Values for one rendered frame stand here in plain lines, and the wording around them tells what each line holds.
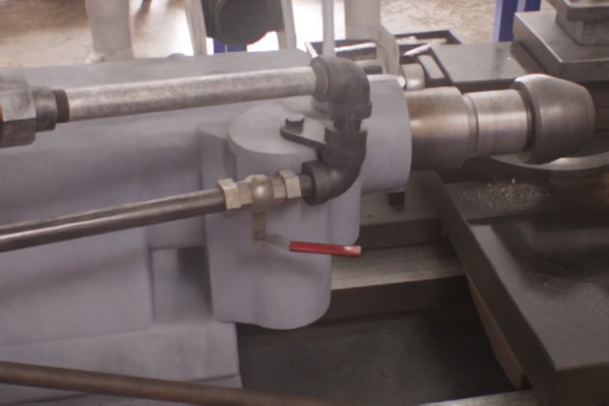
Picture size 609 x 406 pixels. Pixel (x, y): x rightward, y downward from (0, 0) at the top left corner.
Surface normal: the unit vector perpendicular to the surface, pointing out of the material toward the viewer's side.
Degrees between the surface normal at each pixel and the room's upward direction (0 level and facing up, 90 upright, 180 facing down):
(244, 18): 90
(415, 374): 2
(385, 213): 0
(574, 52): 0
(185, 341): 62
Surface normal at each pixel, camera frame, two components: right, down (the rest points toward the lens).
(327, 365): 0.03, -0.77
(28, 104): 0.47, -0.13
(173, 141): 0.18, 0.18
